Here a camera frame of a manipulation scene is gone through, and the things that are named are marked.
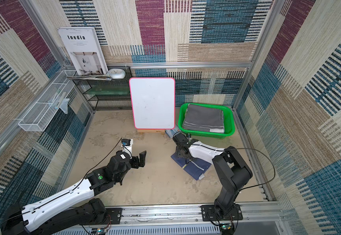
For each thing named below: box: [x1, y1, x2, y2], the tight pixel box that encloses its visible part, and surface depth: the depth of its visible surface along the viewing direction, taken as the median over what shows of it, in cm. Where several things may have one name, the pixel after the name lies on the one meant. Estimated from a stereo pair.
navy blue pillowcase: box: [170, 152, 212, 181], surface depth 90 cm
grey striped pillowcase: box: [182, 103, 225, 134], surface depth 105 cm
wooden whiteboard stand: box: [137, 129, 166, 136], surface depth 103 cm
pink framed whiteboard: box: [128, 77, 176, 130], surface depth 96 cm
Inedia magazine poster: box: [57, 26, 109, 76], surface depth 81 cm
